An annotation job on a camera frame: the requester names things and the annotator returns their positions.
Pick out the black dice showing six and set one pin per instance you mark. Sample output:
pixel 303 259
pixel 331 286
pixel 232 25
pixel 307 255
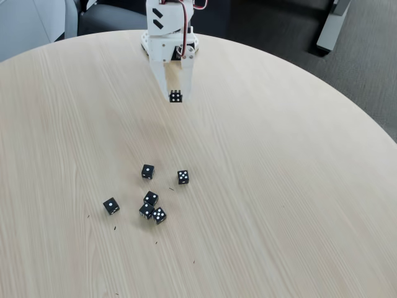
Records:
pixel 175 97

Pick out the black dice white pips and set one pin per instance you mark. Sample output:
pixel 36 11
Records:
pixel 148 171
pixel 146 211

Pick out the black dice showing five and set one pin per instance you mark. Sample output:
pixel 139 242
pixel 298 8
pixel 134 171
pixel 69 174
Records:
pixel 159 215
pixel 183 177

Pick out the black dice showing two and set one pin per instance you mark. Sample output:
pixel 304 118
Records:
pixel 150 197

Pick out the black dice showing one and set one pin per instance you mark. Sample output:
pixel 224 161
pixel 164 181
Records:
pixel 111 205

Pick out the dark grey chair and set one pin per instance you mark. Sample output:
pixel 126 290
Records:
pixel 108 18

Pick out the dark upholstered sofa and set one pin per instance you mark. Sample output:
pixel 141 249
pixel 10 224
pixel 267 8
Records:
pixel 263 18

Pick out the white cabinet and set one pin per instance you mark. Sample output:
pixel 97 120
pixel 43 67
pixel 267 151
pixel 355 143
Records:
pixel 24 25

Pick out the grey desk leg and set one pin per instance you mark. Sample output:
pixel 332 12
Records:
pixel 328 31

